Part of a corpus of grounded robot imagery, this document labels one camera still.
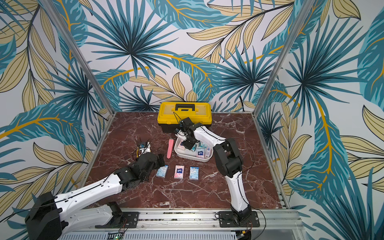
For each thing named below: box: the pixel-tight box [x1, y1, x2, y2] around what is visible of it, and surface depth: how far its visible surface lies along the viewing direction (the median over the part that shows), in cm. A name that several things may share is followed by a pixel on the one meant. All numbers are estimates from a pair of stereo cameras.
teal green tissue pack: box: [198, 141, 208, 149], surface depth 100 cm
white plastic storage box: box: [174, 137, 214, 163], surface depth 94 cm
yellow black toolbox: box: [157, 102, 213, 133], surface depth 99 cm
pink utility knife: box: [166, 137, 175, 159], surface depth 102 cm
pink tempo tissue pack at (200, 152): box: [196, 147, 205, 159], surface depth 97 cm
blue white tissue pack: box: [189, 166, 200, 181], surface depth 89 cm
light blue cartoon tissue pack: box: [156, 165, 169, 178], surface depth 88 cm
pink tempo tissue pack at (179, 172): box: [174, 165, 185, 179], surface depth 89 cm
